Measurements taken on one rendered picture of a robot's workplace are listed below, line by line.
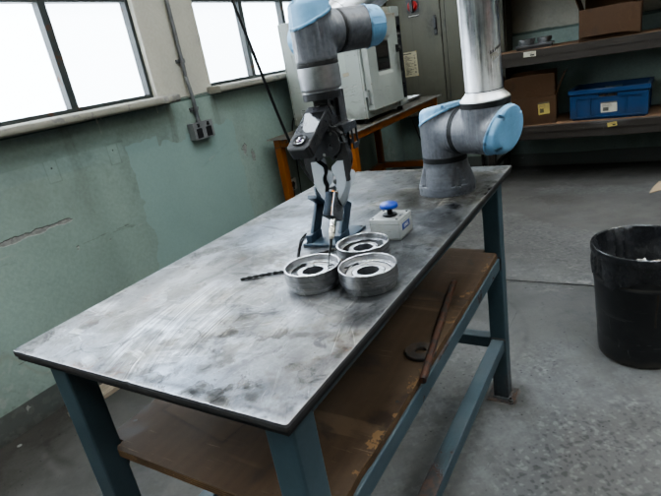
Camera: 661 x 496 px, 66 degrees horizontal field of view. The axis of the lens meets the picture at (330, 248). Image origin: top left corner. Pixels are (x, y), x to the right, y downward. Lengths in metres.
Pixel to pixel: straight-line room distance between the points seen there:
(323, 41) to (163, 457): 0.80
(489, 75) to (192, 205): 1.96
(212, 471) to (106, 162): 1.81
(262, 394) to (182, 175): 2.23
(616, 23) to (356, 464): 3.70
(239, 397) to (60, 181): 1.85
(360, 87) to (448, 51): 1.71
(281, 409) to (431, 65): 4.32
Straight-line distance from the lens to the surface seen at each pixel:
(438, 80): 4.79
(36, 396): 2.48
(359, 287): 0.86
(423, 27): 4.81
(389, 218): 1.11
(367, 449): 0.95
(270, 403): 0.67
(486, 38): 1.26
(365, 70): 3.16
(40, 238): 2.38
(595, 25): 4.23
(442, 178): 1.36
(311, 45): 0.93
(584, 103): 4.33
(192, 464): 1.03
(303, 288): 0.90
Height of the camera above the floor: 1.18
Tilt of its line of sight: 20 degrees down
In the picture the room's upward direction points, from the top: 10 degrees counter-clockwise
